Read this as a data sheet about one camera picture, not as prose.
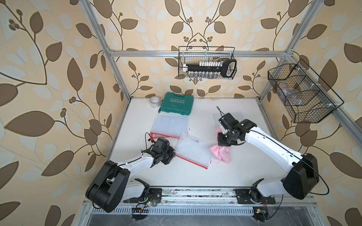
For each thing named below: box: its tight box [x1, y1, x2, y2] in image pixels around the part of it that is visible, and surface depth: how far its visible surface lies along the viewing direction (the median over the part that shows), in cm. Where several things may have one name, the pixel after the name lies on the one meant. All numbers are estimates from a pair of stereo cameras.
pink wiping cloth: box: [209, 127, 231, 164], surface depth 80 cm
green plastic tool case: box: [158, 91, 195, 116], surface depth 114 cm
